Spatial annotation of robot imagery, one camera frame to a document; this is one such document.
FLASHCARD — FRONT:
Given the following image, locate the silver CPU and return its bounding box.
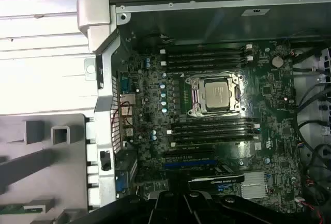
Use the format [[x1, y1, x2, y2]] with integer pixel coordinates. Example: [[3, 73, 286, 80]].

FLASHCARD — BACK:
[[204, 81, 232, 111]]

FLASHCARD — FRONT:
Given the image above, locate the metal wire locking lever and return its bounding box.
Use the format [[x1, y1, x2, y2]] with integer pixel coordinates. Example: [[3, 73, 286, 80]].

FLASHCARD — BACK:
[[190, 71, 240, 79], [191, 112, 245, 118]]

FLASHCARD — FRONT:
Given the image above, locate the red and black twisted wire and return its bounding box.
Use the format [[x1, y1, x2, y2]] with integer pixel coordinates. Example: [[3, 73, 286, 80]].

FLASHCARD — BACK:
[[111, 100, 131, 143]]

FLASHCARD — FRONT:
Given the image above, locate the silver coin battery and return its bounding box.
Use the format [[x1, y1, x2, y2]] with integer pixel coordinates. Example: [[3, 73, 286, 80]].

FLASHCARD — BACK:
[[270, 55, 284, 68]]

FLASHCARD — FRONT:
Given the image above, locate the RAM slot with white latches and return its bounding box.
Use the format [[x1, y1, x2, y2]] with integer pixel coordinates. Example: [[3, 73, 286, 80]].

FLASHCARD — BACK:
[[160, 43, 253, 55], [160, 55, 254, 67], [170, 135, 259, 147], [167, 123, 260, 136]]

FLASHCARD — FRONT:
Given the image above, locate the metal socket cover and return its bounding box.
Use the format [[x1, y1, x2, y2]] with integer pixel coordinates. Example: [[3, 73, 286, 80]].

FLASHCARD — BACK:
[[191, 75, 245, 117]]

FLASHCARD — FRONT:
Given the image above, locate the green motherboard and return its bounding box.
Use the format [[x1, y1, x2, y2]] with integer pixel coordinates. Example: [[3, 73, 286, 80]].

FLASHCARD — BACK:
[[116, 34, 305, 216]]

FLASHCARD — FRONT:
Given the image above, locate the grey metal drive cage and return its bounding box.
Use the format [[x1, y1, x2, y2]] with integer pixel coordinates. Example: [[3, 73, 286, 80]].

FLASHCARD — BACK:
[[314, 47, 331, 121]]

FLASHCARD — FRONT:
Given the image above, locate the black and grey PC case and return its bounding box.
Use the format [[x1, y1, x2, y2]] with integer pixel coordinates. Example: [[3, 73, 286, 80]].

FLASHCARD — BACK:
[[77, 0, 331, 224]]

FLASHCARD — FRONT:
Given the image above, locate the silver finned heat sink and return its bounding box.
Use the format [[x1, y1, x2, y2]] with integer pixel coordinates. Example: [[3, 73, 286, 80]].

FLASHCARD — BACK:
[[240, 171, 267, 199]]

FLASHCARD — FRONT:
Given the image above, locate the black Nvidia graphics card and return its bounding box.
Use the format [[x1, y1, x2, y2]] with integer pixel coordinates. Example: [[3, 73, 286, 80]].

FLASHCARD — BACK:
[[134, 172, 246, 193]]

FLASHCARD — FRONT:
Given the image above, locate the CPU socket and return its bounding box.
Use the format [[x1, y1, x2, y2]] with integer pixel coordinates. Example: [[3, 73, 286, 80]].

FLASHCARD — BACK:
[[186, 73, 246, 118]]

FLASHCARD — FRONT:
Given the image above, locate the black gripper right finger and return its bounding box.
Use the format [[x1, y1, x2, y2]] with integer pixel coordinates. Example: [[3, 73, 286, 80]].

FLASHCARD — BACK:
[[182, 175, 296, 224]]

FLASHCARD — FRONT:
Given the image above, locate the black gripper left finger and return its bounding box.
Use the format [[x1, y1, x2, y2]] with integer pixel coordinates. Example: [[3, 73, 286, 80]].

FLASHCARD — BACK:
[[86, 175, 183, 224]]

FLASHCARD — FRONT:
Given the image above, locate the grey parts rack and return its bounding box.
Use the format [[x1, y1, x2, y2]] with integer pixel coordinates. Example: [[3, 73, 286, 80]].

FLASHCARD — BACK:
[[0, 113, 88, 224]]

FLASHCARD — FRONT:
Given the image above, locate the black looped cable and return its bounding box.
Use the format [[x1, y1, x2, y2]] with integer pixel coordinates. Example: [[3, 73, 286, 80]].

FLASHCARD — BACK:
[[306, 142, 331, 209]]

